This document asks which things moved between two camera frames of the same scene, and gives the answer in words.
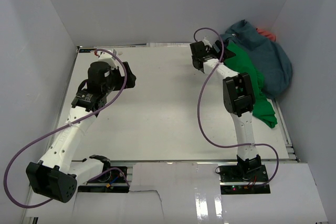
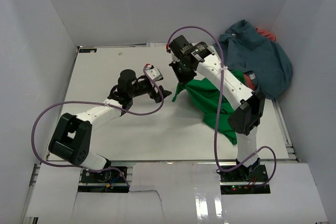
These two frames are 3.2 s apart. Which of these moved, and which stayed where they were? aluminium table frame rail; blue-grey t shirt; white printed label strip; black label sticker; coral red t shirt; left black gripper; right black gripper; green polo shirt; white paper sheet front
Moved: right black gripper; left black gripper; green polo shirt
Stayed: white paper sheet front; black label sticker; aluminium table frame rail; white printed label strip; blue-grey t shirt; coral red t shirt
